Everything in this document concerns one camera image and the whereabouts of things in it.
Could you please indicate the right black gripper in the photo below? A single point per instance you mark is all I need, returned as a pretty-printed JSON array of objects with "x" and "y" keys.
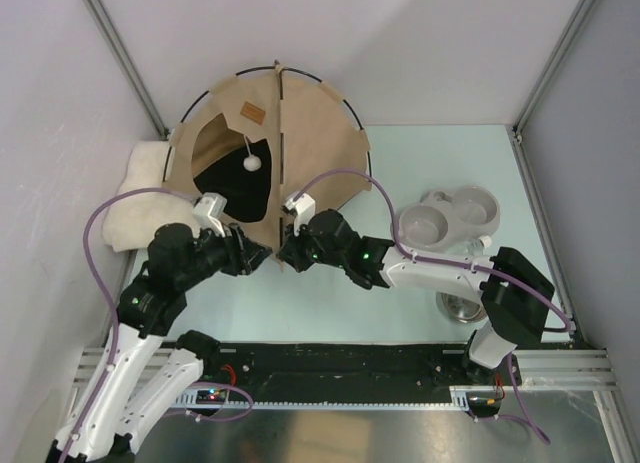
[{"x": 292, "y": 250}]

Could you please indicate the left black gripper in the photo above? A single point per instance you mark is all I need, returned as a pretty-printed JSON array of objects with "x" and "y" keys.
[{"x": 244, "y": 254}]

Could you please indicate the beige pet tent fabric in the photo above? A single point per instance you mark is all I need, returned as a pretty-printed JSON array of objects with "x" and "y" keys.
[{"x": 257, "y": 213}]

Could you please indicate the black tent pole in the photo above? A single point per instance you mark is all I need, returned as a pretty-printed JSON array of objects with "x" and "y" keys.
[
  {"x": 281, "y": 161},
  {"x": 262, "y": 129}
]

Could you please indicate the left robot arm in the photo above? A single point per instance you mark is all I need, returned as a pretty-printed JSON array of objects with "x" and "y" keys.
[{"x": 114, "y": 416}]

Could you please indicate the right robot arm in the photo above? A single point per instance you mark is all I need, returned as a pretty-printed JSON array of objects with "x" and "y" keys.
[{"x": 514, "y": 293}]

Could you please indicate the grey double pet feeder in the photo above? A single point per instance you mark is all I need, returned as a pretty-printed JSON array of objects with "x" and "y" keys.
[{"x": 444, "y": 218}]

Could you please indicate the stainless steel pet bowl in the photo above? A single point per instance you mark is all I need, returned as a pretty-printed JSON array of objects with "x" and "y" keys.
[{"x": 459, "y": 309}]

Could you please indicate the white pompom toy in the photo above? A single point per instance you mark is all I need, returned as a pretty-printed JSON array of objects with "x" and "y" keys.
[{"x": 252, "y": 163}]

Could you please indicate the white fluffy cushion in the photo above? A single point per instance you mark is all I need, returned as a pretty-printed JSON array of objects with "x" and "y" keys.
[{"x": 131, "y": 223}]

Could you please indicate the clear plastic water bottle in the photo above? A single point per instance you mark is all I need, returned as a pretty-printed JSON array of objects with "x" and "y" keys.
[{"x": 475, "y": 247}]

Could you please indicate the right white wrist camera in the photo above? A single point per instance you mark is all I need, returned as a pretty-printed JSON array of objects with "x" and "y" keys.
[{"x": 302, "y": 207}]

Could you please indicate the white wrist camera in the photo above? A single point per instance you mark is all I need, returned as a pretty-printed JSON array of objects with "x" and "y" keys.
[
  {"x": 207, "y": 212},
  {"x": 302, "y": 207}
]

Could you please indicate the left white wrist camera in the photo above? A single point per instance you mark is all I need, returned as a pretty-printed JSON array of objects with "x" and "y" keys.
[{"x": 207, "y": 212}]

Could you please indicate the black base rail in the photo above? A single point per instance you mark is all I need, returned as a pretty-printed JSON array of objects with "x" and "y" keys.
[{"x": 284, "y": 369}]

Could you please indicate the white slotted cable duct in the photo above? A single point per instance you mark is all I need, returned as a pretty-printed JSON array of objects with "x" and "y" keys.
[{"x": 211, "y": 398}]

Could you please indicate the right aluminium frame post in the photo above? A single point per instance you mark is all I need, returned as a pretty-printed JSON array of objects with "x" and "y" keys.
[{"x": 567, "y": 39}]

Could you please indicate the aluminium frame post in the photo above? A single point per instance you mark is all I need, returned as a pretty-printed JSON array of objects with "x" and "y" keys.
[
  {"x": 115, "y": 43},
  {"x": 567, "y": 39}
]

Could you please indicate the left aluminium frame post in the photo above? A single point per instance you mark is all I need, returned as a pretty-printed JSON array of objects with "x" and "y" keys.
[{"x": 115, "y": 43}]

